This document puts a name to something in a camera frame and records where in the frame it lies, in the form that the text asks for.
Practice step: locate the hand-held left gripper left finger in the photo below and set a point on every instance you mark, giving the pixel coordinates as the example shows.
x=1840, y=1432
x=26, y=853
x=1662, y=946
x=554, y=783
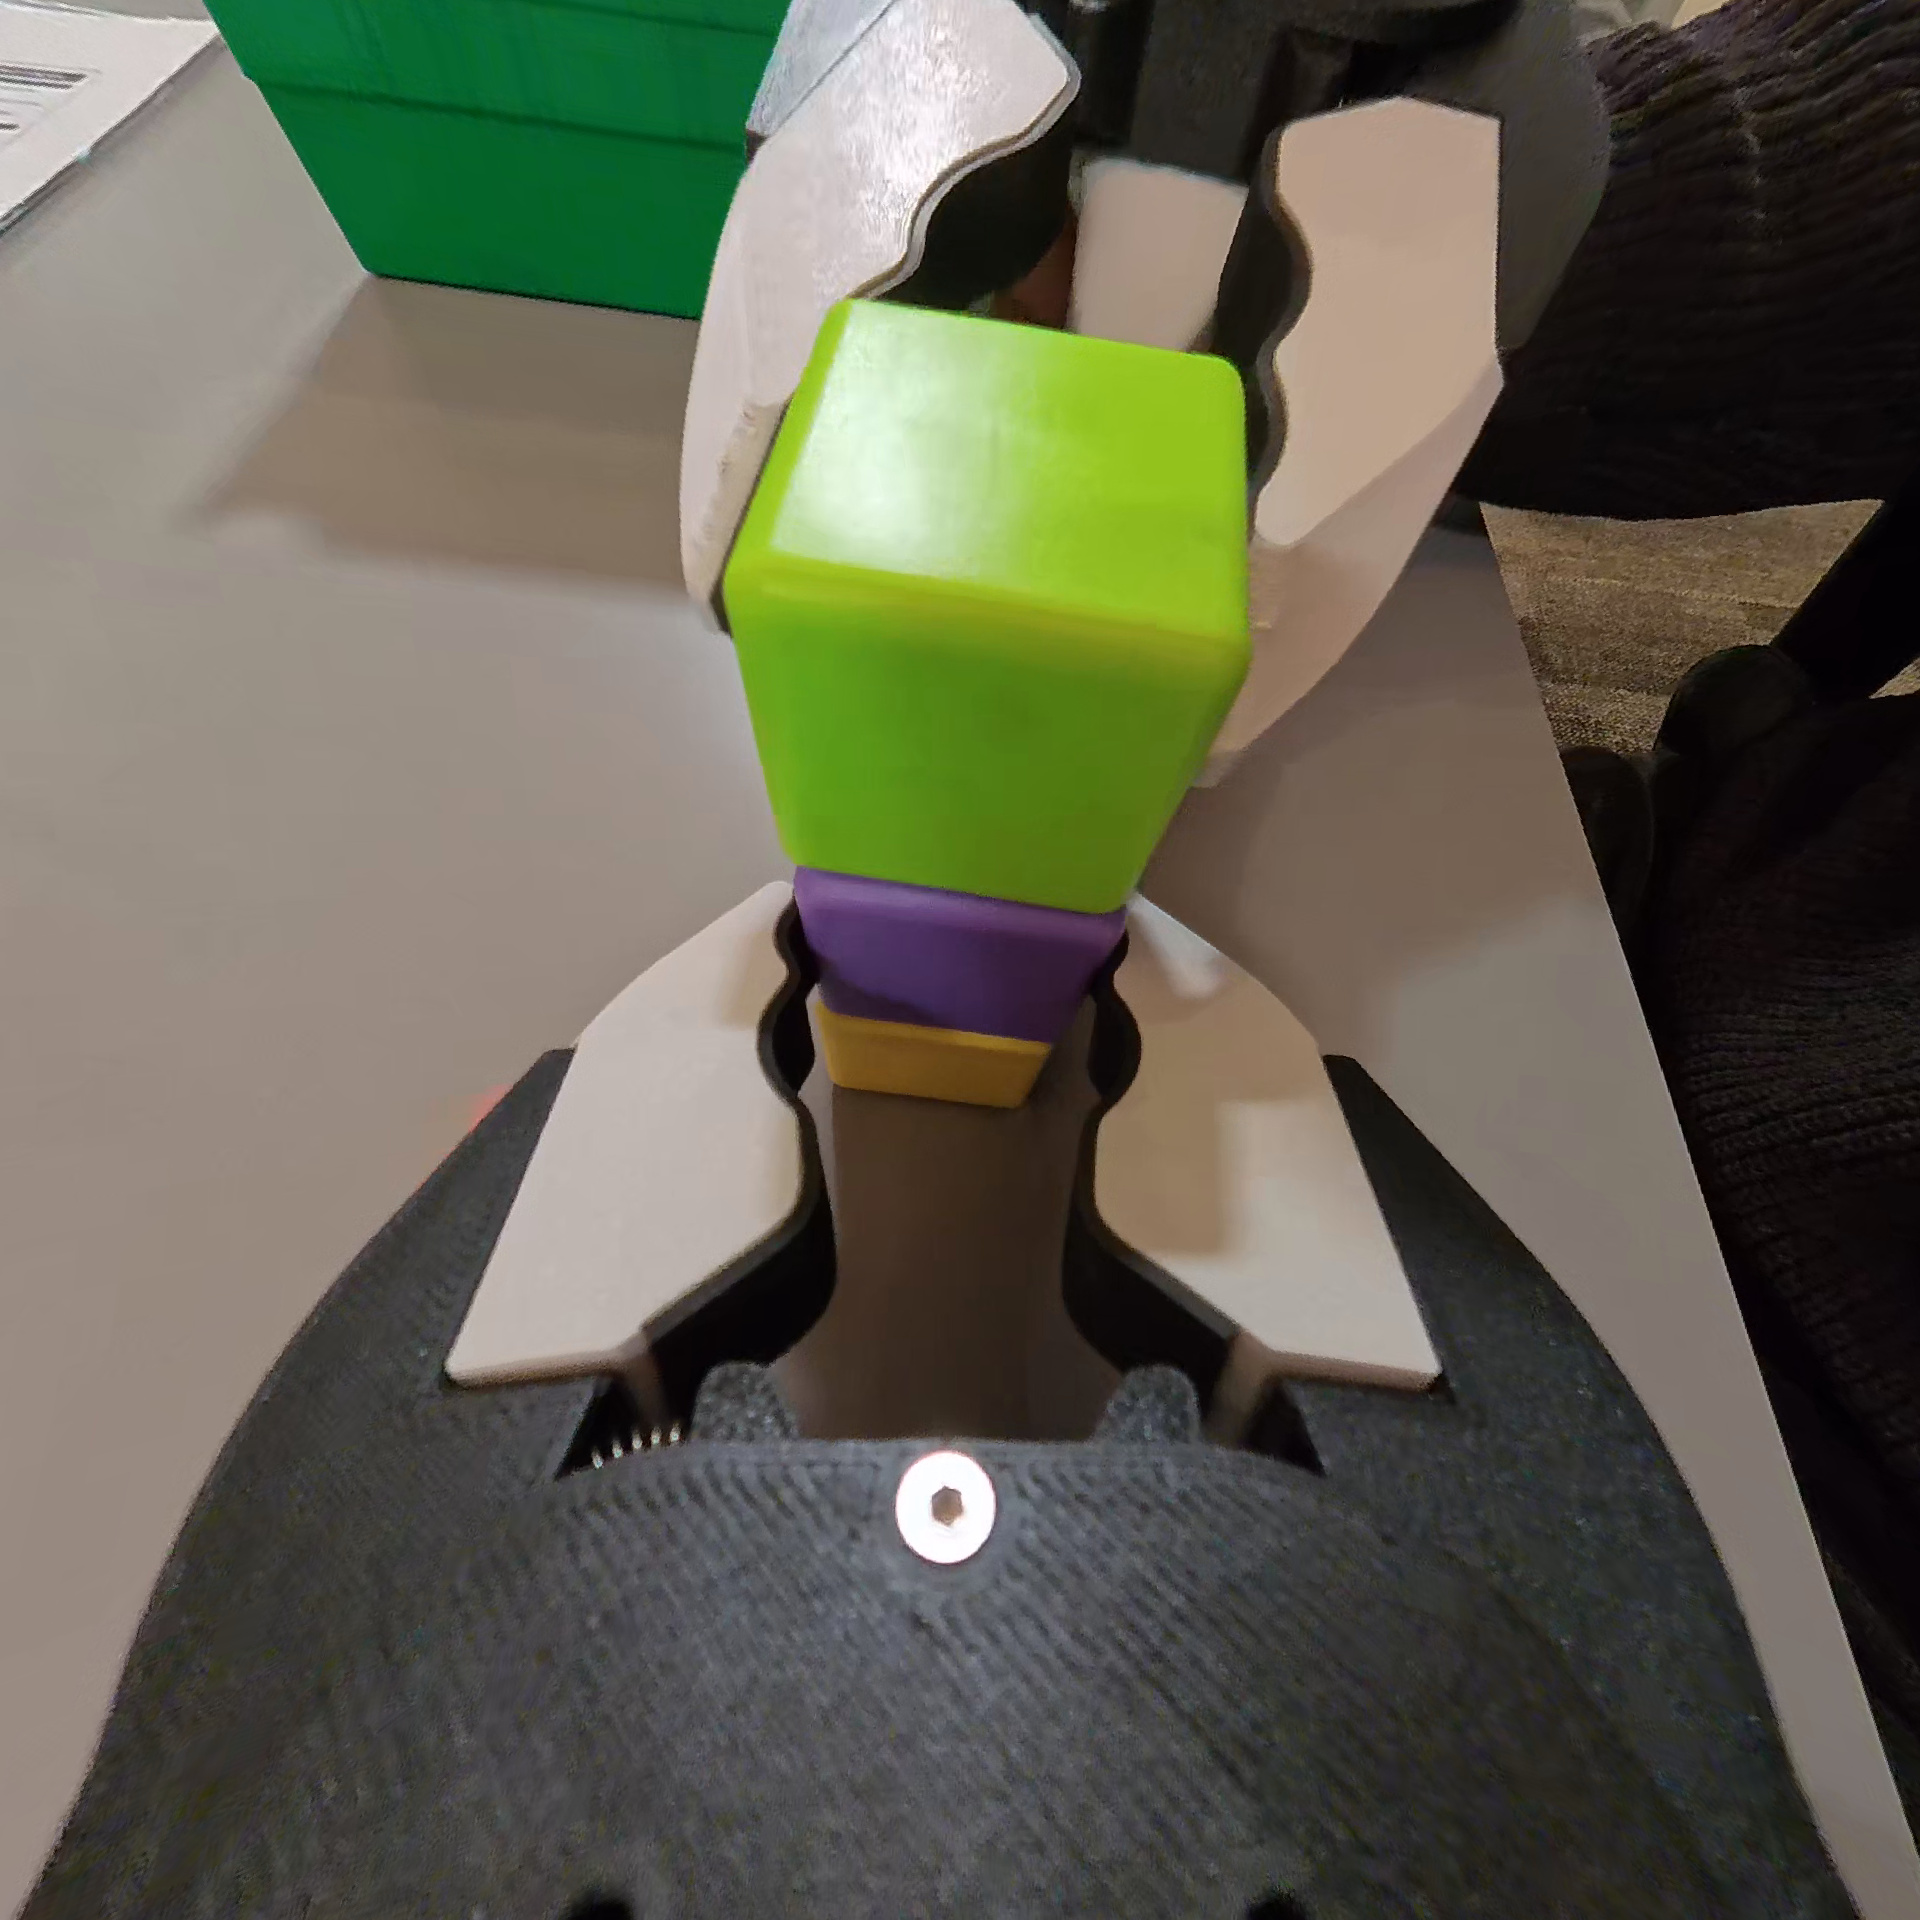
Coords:
x=645, y=1184

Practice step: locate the lime green cube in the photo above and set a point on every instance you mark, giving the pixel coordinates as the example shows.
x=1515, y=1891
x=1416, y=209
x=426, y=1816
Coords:
x=991, y=601

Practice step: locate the yellow cube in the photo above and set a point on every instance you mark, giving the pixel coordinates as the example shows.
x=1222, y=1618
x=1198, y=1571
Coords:
x=930, y=1062

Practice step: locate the grey desk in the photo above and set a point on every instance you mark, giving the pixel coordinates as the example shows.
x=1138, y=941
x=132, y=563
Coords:
x=375, y=674

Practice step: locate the person's right forearm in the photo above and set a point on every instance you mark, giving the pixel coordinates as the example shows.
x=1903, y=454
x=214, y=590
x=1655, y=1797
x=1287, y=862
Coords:
x=1725, y=271

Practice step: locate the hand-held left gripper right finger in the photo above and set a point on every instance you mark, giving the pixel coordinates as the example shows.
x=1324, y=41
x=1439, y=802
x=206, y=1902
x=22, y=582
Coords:
x=1260, y=1201

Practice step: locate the person's dark clothing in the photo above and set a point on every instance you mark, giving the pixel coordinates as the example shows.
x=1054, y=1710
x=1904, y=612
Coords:
x=1801, y=1051

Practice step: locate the laminated paper sheet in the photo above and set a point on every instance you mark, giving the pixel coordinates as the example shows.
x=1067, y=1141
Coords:
x=75, y=91

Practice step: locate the green plastic bin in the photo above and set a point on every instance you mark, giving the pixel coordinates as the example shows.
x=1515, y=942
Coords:
x=510, y=164

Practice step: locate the purple cube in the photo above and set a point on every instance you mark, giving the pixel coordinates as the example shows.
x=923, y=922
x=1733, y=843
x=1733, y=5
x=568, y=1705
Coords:
x=960, y=960

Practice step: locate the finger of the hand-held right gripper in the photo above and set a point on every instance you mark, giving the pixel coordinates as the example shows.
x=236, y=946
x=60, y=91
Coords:
x=841, y=164
x=1394, y=330

